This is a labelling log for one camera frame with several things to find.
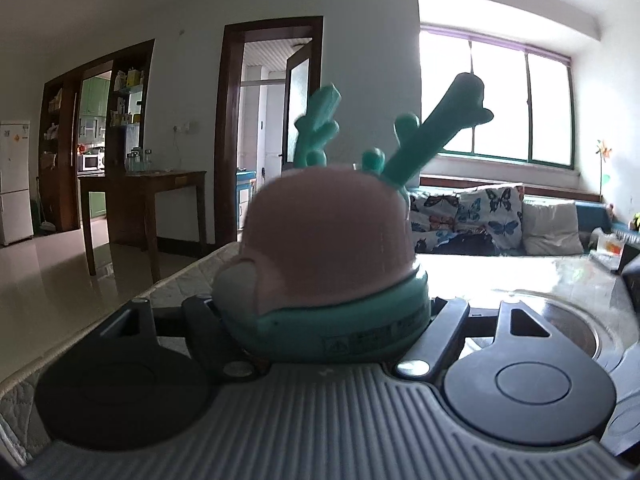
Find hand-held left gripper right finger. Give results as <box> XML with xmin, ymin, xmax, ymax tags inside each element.
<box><xmin>395</xmin><ymin>297</ymin><xmax>557</xmax><ymax>381</ymax></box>

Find pink lid with teal antlers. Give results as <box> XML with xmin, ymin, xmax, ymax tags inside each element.
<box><xmin>214</xmin><ymin>72</ymin><xmax>496</xmax><ymax>365</ymax></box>

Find broom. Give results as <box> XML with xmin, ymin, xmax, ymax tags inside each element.
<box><xmin>35</xmin><ymin>175</ymin><xmax>59</xmax><ymax>234</ymax></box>

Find blue sofa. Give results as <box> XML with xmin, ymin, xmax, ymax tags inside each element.
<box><xmin>574</xmin><ymin>202</ymin><xmax>640</xmax><ymax>252</ymax></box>

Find dark wooden door frame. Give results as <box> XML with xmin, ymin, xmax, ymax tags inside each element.
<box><xmin>214</xmin><ymin>16</ymin><xmax>325</xmax><ymax>250</ymax></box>

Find green framed window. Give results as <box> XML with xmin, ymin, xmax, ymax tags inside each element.
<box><xmin>419</xmin><ymin>25</ymin><xmax>576</xmax><ymax>169</ymax></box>

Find colourful pinwheel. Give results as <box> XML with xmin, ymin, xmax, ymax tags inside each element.
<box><xmin>594</xmin><ymin>139</ymin><xmax>614</xmax><ymax>202</ymax></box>

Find wooden door with glass panel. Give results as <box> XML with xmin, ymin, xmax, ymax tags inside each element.
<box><xmin>281</xmin><ymin>40</ymin><xmax>321</xmax><ymax>165</ymax></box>

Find white refrigerator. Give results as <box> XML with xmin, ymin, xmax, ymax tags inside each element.
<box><xmin>0</xmin><ymin>120</ymin><xmax>35</xmax><ymax>247</ymax></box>

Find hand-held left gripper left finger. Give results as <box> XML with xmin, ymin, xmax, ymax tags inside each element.
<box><xmin>97</xmin><ymin>296</ymin><xmax>262</xmax><ymax>379</ymax></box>

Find blue washbasin cabinet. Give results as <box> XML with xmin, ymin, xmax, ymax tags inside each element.
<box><xmin>236</xmin><ymin>170</ymin><xmax>259</xmax><ymax>232</ymax></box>

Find dark wooden shelf cabinet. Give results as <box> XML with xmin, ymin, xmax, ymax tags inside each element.
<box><xmin>39</xmin><ymin>39</ymin><xmax>156</xmax><ymax>233</ymax></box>

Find dark wooden side table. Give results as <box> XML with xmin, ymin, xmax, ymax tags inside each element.
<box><xmin>77</xmin><ymin>170</ymin><xmax>208</xmax><ymax>283</ymax></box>

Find butterfly print pillow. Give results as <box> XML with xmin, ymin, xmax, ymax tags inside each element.
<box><xmin>407</xmin><ymin>182</ymin><xmax>526</xmax><ymax>256</ymax></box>

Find white pillow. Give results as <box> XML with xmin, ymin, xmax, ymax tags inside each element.
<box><xmin>520</xmin><ymin>200</ymin><xmax>585</xmax><ymax>256</ymax></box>

